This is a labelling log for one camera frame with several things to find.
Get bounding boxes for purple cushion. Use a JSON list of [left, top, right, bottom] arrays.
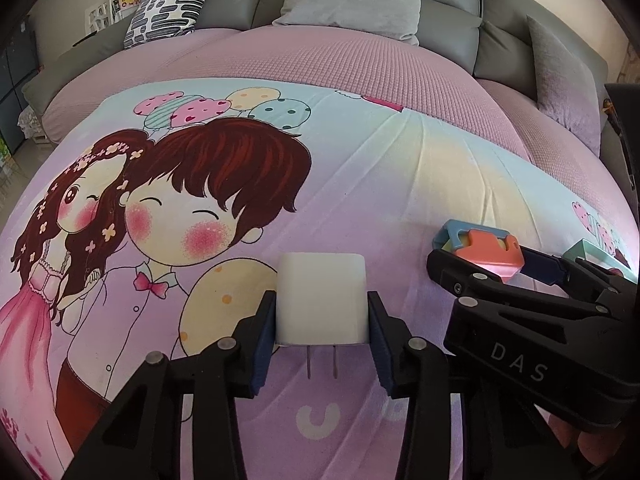
[[526, 15, 603, 153]]

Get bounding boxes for black white patterned cushion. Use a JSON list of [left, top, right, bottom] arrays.
[[123, 0, 222, 50]]

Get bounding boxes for dark cabinet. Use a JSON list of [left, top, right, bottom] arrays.
[[0, 25, 41, 156]]

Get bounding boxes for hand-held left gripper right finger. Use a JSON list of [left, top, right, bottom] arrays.
[[367, 290, 568, 480]]

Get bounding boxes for teal shallow cardboard box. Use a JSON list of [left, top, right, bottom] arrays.
[[562, 239, 640, 281]]

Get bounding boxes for pink sofa cover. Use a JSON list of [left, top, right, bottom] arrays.
[[42, 27, 601, 161]]

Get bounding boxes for cartoon printed blanket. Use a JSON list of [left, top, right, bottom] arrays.
[[0, 76, 640, 480]]

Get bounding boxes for orange cable winder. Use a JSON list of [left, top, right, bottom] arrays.
[[457, 229, 524, 283]]

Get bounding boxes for grey sofa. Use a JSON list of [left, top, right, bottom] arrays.
[[22, 0, 611, 161]]

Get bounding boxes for white small shelf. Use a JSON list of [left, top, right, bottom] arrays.
[[85, 2, 113, 33]]

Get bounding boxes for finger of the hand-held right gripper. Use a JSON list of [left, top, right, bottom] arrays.
[[426, 248, 615, 318], [520, 246, 640, 307]]

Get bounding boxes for colourful books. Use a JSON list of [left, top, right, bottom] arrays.
[[111, 0, 143, 21]]

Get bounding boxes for white charger plug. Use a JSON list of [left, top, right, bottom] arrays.
[[275, 252, 368, 381]]

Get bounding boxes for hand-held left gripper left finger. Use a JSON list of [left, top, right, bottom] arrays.
[[65, 290, 278, 480]]

